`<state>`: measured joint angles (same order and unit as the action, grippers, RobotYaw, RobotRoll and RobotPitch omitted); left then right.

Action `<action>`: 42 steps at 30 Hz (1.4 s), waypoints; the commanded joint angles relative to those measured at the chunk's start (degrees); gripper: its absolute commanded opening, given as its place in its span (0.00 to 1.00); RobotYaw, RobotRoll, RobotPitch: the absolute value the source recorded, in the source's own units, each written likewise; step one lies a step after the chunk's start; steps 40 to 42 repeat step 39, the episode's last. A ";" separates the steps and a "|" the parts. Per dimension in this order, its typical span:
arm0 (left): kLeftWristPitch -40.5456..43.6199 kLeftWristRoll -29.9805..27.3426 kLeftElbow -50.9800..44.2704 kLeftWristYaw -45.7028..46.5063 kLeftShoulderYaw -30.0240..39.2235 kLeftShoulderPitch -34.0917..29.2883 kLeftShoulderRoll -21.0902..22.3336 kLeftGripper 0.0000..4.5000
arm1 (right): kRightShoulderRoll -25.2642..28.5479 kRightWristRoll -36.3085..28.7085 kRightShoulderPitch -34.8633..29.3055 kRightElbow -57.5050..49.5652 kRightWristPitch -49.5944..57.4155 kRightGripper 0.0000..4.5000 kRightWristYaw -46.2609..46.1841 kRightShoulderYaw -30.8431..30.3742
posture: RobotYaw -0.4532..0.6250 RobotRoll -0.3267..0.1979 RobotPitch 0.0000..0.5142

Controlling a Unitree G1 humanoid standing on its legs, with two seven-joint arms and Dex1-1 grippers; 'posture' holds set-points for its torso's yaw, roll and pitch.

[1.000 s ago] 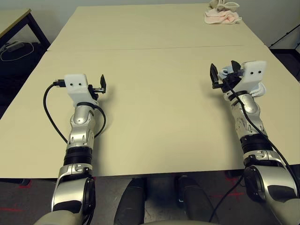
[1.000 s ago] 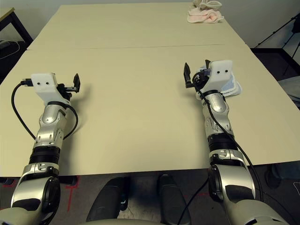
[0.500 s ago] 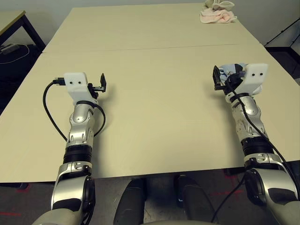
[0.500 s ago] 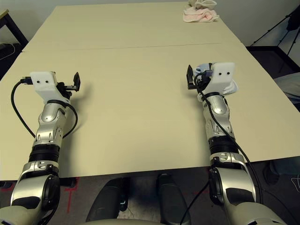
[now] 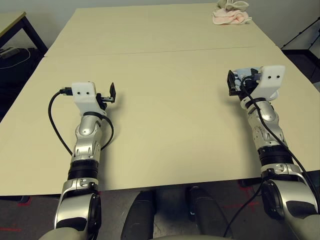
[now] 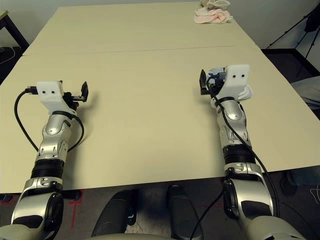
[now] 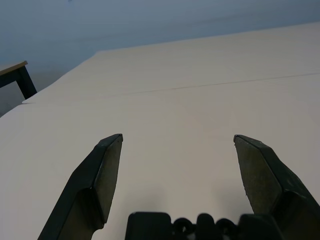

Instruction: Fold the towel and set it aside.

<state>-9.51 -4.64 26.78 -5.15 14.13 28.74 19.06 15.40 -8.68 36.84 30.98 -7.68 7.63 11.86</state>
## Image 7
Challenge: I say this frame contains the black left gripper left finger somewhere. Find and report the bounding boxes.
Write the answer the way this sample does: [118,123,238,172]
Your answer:
[37,133,124,240]

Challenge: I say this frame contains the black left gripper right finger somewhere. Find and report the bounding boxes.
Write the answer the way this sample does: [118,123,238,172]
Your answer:
[233,134,320,240]

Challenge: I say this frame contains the black framed side table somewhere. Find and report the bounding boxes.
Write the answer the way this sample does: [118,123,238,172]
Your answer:
[0,60,38,100]

